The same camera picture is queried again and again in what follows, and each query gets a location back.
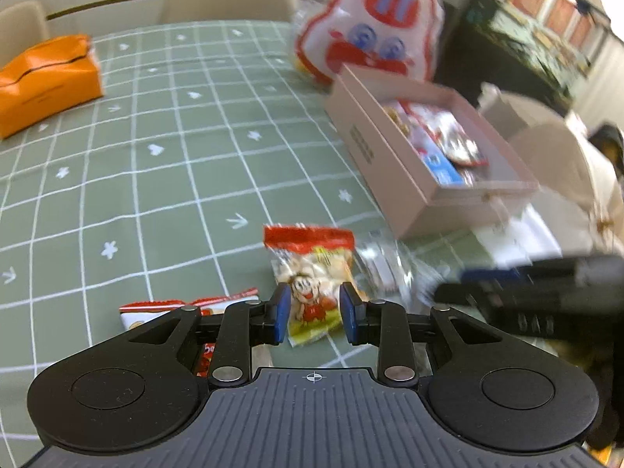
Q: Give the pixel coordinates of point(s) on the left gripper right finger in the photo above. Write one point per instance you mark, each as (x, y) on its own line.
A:
(384, 325)

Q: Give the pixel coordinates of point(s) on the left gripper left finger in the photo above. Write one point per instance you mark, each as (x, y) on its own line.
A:
(242, 326)

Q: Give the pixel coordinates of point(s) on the clear silver wafer packet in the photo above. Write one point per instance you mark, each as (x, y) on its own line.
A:
(393, 273)

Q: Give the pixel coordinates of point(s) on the red cartoon snack packet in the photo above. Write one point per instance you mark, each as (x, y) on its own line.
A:
(314, 261)

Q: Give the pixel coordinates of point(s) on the blue seaweed snack packet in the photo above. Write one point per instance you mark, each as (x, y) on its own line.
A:
(440, 167)

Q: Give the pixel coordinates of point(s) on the beige chair with flower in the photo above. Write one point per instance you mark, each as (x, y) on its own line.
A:
(579, 197)

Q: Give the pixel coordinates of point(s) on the green grid tablecloth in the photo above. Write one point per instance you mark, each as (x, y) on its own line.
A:
(160, 190)

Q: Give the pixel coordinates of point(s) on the red jerky packet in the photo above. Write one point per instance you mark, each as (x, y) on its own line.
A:
(446, 132)

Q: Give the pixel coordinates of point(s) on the pink cardboard box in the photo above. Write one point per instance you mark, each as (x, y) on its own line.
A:
(366, 107)

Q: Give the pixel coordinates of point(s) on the fish tank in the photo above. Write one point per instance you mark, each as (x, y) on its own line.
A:
(491, 43)

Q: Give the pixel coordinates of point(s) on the rabbit face snack bag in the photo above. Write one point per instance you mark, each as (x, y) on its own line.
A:
(396, 36)

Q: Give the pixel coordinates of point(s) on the orange tissue box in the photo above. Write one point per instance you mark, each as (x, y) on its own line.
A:
(46, 79)

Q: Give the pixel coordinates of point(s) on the beige chair left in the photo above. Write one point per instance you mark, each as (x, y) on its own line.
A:
(22, 26)

